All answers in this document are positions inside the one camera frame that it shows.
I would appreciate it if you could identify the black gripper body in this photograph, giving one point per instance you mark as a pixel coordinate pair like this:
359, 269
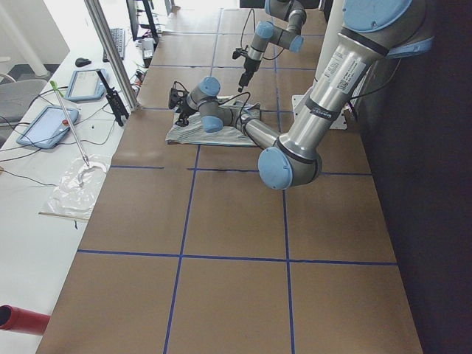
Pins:
247, 69
185, 111

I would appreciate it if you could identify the navy white striped polo shirt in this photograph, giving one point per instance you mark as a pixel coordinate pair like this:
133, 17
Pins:
206, 134

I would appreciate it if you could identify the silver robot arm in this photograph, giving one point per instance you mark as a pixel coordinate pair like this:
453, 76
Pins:
265, 33
370, 31

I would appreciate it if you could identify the black clamp stand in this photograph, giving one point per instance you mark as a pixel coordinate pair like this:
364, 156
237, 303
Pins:
114, 100

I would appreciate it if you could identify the black keyboard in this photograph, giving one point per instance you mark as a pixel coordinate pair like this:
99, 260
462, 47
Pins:
118, 37

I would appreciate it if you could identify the upper teach pendant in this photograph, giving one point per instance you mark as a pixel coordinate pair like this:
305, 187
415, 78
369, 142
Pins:
85, 86

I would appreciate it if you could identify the teach pendant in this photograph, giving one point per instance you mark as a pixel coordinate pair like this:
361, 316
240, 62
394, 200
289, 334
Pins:
85, 86
46, 130

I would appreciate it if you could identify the black computer mouse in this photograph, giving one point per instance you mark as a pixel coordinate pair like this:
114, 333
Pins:
81, 62

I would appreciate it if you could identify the black monitor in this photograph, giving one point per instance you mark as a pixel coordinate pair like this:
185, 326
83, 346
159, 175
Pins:
144, 22

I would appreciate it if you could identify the metal reacher grabber tool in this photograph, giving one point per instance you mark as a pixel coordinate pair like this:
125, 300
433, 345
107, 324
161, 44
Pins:
88, 166

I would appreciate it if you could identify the lower teach pendant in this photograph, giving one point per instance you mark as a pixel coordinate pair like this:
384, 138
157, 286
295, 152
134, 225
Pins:
46, 130

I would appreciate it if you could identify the clear plastic bag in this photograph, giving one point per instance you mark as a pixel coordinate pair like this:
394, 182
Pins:
70, 199

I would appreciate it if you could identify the red fire extinguisher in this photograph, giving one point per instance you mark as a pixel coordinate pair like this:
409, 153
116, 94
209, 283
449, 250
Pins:
20, 320

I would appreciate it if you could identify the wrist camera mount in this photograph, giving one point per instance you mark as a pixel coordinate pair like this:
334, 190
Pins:
177, 95
239, 52

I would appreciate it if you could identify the aluminium frame post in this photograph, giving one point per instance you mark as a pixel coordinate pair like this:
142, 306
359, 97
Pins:
103, 31

